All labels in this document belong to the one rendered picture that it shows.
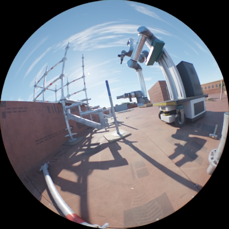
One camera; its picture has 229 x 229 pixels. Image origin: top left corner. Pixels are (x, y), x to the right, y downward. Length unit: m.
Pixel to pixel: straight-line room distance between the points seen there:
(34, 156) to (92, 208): 0.81
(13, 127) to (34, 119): 0.33
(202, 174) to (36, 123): 1.41
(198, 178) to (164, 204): 0.19
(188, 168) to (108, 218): 0.41
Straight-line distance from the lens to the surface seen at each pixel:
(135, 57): 1.05
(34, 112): 1.05
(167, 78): 1.32
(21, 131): 0.97
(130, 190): 0.37
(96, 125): 0.95
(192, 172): 0.46
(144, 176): 0.41
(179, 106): 0.86
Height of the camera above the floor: 0.35
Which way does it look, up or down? 4 degrees down
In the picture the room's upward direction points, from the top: 13 degrees counter-clockwise
